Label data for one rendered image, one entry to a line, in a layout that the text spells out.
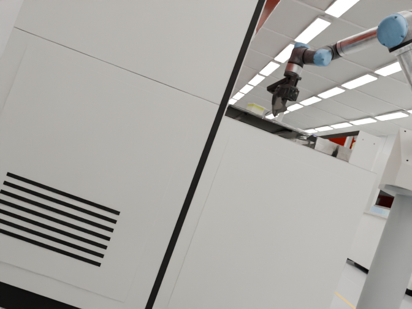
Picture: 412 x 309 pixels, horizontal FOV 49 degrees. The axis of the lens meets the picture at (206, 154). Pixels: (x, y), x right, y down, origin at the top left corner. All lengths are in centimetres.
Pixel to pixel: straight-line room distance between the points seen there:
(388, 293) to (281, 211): 63
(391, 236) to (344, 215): 37
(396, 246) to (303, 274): 49
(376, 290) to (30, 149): 145
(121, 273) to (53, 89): 60
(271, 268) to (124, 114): 76
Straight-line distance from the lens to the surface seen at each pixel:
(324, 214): 173
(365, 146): 185
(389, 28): 191
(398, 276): 208
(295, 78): 215
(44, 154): 147
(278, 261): 171
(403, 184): 200
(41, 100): 148
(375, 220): 741
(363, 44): 215
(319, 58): 212
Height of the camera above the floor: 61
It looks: 2 degrees up
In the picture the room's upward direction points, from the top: 20 degrees clockwise
